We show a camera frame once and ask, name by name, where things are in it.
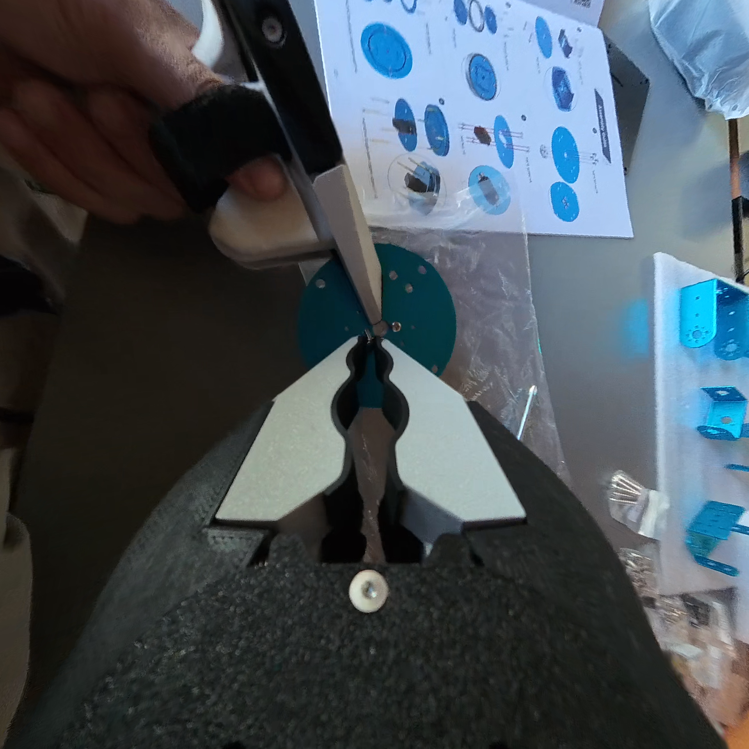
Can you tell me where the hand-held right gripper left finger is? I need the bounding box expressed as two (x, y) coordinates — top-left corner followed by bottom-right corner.
(215, 335), (369, 561)

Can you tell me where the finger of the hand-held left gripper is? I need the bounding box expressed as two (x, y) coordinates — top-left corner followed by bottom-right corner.
(312, 163), (385, 327)

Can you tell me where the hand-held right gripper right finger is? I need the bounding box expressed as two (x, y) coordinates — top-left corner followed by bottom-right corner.
(377, 338), (527, 556)

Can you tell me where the blue round metal plate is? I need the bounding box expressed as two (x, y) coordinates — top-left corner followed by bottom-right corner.
(297, 243), (457, 410)

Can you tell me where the person's left hand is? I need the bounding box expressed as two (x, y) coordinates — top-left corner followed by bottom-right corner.
(0, 0), (288, 226)

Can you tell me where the clear plastic bag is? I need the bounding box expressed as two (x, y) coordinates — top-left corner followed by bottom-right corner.
(351, 149), (574, 563)

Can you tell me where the white instruction booklet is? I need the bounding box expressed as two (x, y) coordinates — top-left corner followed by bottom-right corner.
(313, 0), (635, 240)

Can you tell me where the white foam sheet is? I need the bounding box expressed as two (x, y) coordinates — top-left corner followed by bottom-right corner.
(652, 252), (749, 586)

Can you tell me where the group of blue metal brackets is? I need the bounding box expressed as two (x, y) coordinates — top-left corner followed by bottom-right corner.
(679, 278), (749, 578)

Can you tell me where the pile of small parts bags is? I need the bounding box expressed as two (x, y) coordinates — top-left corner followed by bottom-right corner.
(605, 468), (749, 749)

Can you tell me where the black metal plate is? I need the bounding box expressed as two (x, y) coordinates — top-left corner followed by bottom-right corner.
(605, 41), (651, 172)

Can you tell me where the white plastic wrapped item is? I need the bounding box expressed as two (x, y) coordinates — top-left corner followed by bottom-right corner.
(646, 0), (749, 121)

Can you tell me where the orange-handled screwdriver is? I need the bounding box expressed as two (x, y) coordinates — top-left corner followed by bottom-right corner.
(515, 384), (539, 441)

